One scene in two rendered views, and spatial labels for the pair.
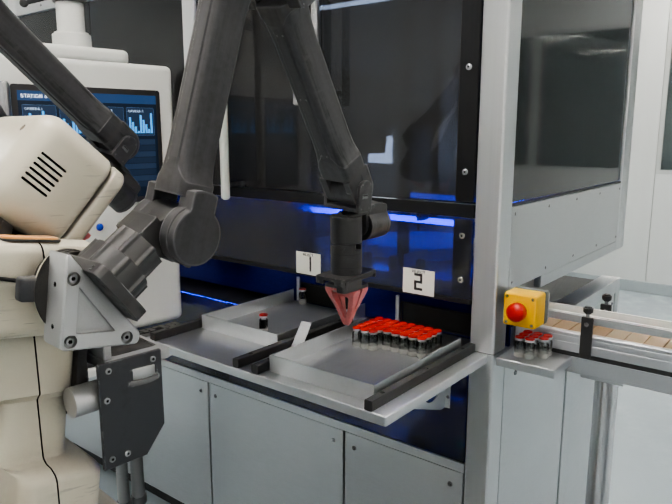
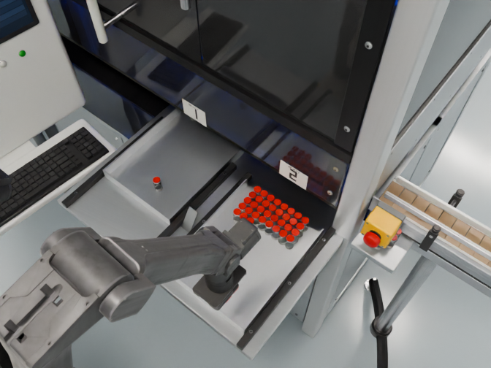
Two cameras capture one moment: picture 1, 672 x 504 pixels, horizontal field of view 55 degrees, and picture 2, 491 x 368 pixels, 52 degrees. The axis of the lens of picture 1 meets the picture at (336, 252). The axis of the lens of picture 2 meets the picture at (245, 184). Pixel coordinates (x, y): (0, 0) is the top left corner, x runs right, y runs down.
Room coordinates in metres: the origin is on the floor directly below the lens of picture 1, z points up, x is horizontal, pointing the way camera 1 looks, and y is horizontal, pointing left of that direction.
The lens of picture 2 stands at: (0.74, -0.08, 2.08)
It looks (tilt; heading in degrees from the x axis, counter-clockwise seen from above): 57 degrees down; 0
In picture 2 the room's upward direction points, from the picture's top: straight up
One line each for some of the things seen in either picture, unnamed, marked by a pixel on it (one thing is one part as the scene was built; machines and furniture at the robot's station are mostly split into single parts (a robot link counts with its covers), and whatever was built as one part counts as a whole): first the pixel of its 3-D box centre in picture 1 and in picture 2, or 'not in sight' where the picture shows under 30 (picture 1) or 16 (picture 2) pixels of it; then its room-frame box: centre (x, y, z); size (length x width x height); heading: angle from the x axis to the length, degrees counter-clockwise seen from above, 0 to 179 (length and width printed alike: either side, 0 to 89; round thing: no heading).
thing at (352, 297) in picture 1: (350, 298); not in sight; (1.15, -0.03, 1.06); 0.07 x 0.07 x 0.09; 52
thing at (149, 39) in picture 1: (138, 87); not in sight; (2.14, 0.64, 1.50); 0.49 x 0.01 x 0.59; 52
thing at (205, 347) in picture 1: (319, 345); (206, 210); (1.45, 0.04, 0.87); 0.70 x 0.48 x 0.02; 52
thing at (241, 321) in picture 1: (286, 315); (177, 158); (1.61, 0.13, 0.90); 0.34 x 0.26 x 0.04; 142
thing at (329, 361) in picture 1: (368, 354); (245, 250); (1.31, -0.07, 0.90); 0.34 x 0.26 x 0.04; 142
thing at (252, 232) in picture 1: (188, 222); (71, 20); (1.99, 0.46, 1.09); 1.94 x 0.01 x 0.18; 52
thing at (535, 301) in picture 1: (525, 307); (382, 225); (1.33, -0.41, 0.99); 0.08 x 0.07 x 0.07; 142
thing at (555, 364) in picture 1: (536, 358); (384, 239); (1.36, -0.44, 0.87); 0.14 x 0.13 x 0.02; 142
